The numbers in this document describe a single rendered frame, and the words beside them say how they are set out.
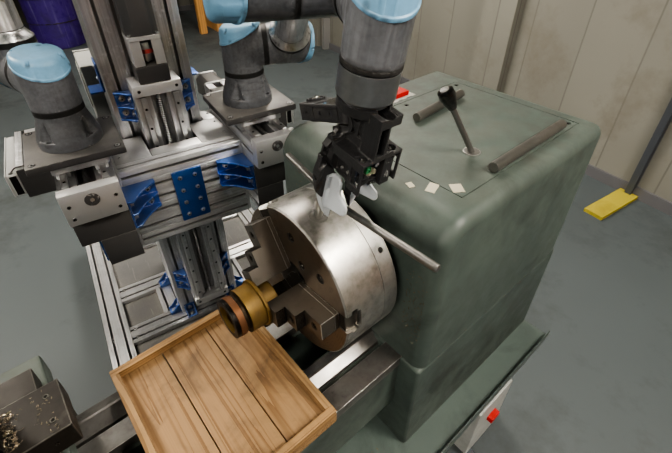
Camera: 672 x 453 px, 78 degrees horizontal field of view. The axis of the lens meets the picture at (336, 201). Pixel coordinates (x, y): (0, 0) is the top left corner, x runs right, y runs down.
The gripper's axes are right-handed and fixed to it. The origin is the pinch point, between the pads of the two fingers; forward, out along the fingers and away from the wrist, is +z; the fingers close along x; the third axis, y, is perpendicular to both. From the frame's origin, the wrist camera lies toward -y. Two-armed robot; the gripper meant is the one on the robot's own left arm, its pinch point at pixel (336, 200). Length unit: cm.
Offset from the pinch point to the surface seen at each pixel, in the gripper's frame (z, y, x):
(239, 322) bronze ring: 19.7, -0.3, -18.1
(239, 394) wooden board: 40.9, 2.6, -20.8
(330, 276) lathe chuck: 10.2, 5.8, -4.4
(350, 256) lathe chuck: 9.0, 5.1, 0.3
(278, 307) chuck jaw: 18.9, 1.5, -11.4
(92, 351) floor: 148, -91, -48
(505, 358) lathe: 71, 30, 53
